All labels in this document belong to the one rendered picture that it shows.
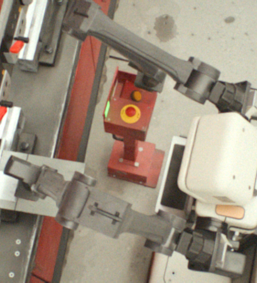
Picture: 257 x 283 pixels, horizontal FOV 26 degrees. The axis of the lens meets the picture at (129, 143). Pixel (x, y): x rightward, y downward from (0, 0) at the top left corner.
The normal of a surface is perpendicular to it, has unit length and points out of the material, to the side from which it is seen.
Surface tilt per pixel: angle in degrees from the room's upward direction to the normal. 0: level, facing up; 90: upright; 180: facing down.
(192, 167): 42
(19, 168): 26
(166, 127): 0
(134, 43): 32
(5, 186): 0
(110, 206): 13
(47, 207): 0
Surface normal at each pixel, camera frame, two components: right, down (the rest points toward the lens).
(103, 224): -0.01, -0.10
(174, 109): 0.00, -0.32
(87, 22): 0.23, 0.18
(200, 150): -0.66, -0.39
